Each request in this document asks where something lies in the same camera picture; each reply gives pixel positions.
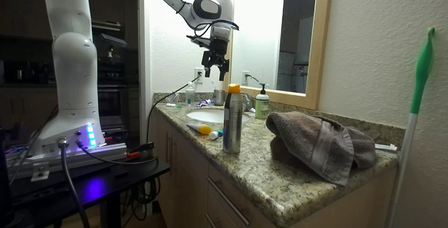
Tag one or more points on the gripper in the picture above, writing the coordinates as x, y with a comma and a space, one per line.
219, 48

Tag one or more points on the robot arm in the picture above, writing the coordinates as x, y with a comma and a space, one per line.
73, 81

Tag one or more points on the purple toothpaste tube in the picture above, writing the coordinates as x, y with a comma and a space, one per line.
203, 103

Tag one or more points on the silver spray can orange cap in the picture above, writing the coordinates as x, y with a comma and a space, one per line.
232, 123

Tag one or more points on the white tube yellow cap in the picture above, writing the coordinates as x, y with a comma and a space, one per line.
196, 128

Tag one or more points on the small teal tube white cap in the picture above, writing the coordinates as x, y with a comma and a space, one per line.
215, 135

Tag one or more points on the metal cup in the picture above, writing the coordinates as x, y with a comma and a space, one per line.
219, 97

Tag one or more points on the clear plastic bottle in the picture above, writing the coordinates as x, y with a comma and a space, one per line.
190, 95

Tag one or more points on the chrome tap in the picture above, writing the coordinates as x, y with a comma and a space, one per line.
247, 101

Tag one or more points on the white sink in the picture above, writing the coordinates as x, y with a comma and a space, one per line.
210, 116

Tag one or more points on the clear glass holder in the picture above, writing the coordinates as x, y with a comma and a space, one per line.
172, 97

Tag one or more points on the green soap pump bottle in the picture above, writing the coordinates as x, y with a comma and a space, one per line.
261, 105

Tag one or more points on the wood framed mirror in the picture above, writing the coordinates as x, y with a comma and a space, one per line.
315, 46

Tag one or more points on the black oven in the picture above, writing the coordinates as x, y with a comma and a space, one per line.
112, 104

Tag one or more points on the orange and black clamp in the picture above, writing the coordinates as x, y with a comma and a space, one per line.
141, 148

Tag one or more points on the cabinet door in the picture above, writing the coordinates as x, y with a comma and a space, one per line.
185, 175

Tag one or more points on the grey-brown towel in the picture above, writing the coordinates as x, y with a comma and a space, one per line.
315, 140

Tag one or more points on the drawer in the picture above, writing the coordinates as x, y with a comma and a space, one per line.
224, 193

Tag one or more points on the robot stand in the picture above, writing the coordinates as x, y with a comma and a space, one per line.
105, 182

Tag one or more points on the white flat object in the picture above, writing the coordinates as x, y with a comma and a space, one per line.
386, 147

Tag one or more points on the white wall socket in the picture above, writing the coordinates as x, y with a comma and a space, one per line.
198, 75

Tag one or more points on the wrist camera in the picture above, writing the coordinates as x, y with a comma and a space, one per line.
198, 41

